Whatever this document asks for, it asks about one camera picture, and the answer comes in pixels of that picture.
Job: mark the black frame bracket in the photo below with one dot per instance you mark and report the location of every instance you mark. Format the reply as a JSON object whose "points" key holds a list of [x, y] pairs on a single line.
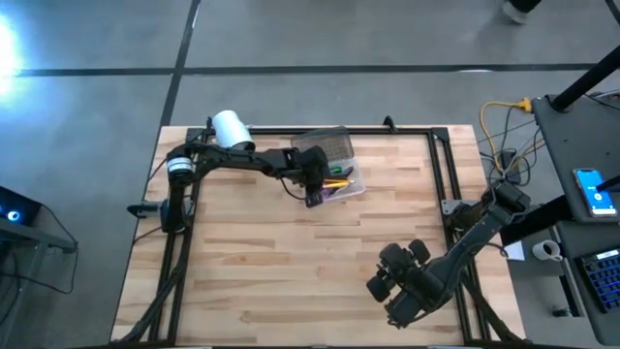
{"points": [[389, 123]]}

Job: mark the grey side table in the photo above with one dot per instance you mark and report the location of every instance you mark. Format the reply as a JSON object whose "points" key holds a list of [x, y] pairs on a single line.
{"points": [[567, 131]]}

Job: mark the black aluminium table frame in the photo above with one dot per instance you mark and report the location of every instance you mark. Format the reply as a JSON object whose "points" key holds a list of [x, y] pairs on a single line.
{"points": [[412, 131]]}

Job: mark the yellow pen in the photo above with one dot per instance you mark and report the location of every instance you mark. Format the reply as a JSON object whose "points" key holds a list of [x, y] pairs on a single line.
{"points": [[336, 185]]}

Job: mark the smartphone with blue screen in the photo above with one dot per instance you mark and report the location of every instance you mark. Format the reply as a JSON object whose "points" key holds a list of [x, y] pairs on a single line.
{"points": [[595, 191]]}

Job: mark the white mug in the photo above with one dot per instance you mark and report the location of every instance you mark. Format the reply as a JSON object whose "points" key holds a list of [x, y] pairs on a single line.
{"points": [[546, 250]]}

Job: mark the purple pen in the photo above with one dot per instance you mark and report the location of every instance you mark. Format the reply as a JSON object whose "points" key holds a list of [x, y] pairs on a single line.
{"points": [[331, 195]]}

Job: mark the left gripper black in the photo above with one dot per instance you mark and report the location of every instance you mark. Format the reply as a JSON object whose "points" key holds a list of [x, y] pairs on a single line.
{"points": [[315, 167]]}

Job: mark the clear plastic supply box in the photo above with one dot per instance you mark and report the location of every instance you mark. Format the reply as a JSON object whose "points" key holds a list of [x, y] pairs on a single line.
{"points": [[319, 140]]}

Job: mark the black clamp mount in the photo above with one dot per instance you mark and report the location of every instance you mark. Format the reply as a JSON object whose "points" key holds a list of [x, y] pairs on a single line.
{"points": [[143, 209]]}

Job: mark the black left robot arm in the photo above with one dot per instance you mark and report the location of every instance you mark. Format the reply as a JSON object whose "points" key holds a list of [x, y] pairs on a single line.
{"points": [[232, 157]]}

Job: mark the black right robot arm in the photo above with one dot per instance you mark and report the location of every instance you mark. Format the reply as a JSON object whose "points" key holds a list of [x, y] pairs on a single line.
{"points": [[474, 237]]}

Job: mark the black support beam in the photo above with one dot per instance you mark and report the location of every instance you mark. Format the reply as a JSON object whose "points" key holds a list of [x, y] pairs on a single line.
{"points": [[537, 220]]}

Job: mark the black keyboard with blue keys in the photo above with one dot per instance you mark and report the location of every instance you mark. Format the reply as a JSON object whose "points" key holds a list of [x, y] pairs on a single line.
{"points": [[603, 278]]}

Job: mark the dark desk with lit device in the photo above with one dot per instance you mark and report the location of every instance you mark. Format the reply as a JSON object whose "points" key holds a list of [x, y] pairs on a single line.
{"points": [[19, 213]]}

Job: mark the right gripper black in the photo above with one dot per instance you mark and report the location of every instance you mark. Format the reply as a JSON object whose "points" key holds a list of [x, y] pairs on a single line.
{"points": [[412, 295]]}

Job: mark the green pen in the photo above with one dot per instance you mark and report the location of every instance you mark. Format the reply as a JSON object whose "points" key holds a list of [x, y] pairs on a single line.
{"points": [[335, 170]]}

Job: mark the person's shoe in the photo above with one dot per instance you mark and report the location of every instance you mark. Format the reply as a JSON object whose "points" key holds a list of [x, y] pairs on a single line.
{"points": [[516, 12]]}

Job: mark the black stand pole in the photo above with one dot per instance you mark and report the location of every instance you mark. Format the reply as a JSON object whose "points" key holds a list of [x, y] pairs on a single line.
{"points": [[586, 80]]}

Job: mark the white paper sheet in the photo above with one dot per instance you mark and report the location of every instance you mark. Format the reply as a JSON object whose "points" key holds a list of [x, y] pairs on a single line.
{"points": [[516, 251]]}

